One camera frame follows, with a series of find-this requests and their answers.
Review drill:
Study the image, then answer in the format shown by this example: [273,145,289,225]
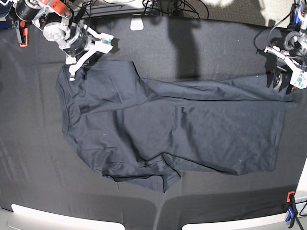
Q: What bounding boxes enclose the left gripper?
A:
[264,31,307,92]

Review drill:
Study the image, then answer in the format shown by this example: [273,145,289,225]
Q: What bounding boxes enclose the dark navy t-shirt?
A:
[56,61,295,192]

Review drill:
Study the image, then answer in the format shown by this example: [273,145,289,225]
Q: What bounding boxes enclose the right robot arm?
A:
[12,0,114,81]

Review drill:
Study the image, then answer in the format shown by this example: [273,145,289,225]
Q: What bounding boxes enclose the blue orange clamp bottom right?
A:
[285,191,304,230]

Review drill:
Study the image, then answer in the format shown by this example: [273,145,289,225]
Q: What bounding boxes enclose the red black clamp left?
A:
[14,20,28,47]

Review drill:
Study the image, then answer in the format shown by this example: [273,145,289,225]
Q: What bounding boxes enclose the tangled black cables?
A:
[81,0,212,19]

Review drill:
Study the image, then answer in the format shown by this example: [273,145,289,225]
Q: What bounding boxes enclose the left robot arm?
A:
[264,0,307,95]

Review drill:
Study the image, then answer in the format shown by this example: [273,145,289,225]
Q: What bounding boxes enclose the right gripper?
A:
[43,20,114,81]

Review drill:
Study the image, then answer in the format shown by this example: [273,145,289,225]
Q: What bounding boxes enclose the white mount plate top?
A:
[130,15,144,31]

